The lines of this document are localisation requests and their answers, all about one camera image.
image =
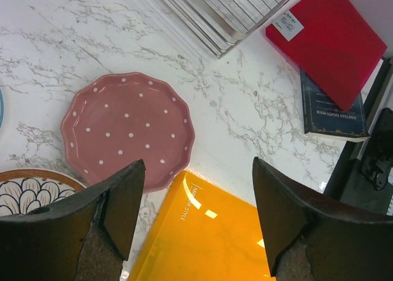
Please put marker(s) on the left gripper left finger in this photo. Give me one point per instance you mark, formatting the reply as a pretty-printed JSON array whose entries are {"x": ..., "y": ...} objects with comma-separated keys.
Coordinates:
[{"x": 86, "y": 236}]

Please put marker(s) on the metal wire dish rack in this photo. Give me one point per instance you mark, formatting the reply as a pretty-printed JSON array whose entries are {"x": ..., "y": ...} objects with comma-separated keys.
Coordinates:
[{"x": 215, "y": 27}]

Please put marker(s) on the red translucent plastic sheet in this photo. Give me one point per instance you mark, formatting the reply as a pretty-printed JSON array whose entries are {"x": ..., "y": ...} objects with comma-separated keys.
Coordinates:
[{"x": 332, "y": 43}]

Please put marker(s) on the pink polka dot plate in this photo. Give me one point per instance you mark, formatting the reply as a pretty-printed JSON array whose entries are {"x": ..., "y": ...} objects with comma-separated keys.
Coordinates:
[{"x": 122, "y": 118}]

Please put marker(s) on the orange translucent plastic sheet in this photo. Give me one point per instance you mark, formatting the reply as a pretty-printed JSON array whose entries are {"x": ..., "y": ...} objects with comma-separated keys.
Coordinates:
[{"x": 202, "y": 233}]

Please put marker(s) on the brown rim floral plate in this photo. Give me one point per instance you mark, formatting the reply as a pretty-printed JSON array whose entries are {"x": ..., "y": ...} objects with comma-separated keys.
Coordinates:
[{"x": 26, "y": 189}]

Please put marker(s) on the white watermelon pattern plate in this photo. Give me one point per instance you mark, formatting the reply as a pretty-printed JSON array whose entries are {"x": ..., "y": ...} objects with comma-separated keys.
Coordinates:
[{"x": 1, "y": 108}]

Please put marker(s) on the dark blue book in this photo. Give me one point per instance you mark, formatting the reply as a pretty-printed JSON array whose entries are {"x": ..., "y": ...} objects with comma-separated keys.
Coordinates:
[{"x": 322, "y": 117}]

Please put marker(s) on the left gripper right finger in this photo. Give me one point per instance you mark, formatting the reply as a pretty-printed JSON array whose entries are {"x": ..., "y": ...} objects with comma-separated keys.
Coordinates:
[{"x": 309, "y": 236}]

